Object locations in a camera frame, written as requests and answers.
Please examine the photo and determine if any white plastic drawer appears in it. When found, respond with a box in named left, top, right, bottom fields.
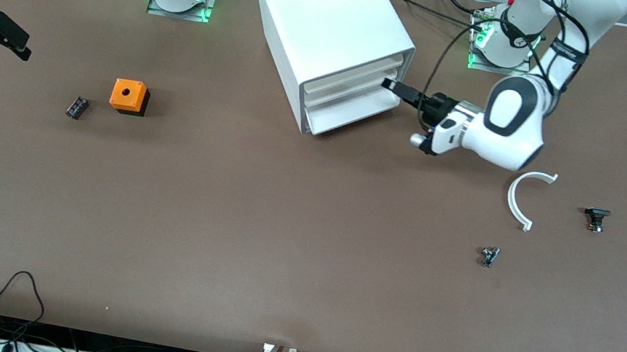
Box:
left=301, top=71, right=405, bottom=149
left=301, top=54, right=408, bottom=122
left=300, top=39, right=407, bottom=107

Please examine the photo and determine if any white drawer cabinet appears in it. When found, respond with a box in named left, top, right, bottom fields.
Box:
left=230, top=0, right=424, bottom=150

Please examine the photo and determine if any orange button box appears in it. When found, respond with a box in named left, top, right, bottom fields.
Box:
left=108, top=77, right=152, bottom=118

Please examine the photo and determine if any small black terminal block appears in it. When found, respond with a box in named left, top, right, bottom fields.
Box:
left=65, top=95, right=91, bottom=122

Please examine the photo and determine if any white curved plastic arc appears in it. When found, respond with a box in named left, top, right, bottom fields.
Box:
left=503, top=167, right=559, bottom=235

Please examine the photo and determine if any small metal contact part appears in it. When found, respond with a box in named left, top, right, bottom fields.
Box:
left=478, top=244, right=502, bottom=270

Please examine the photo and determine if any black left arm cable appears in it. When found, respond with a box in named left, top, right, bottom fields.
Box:
left=416, top=0, right=596, bottom=153

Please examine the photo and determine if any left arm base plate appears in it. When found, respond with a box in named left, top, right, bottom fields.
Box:
left=466, top=5, right=541, bottom=80

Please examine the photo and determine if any black cable on table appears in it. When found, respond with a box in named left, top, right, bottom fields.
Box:
left=380, top=0, right=489, bottom=31
left=432, top=0, right=483, bottom=16

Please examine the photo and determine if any black switch part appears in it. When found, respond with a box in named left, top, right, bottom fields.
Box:
left=582, top=206, right=612, bottom=235

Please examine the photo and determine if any thin black looped cable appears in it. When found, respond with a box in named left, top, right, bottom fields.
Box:
left=0, top=268, right=50, bottom=326

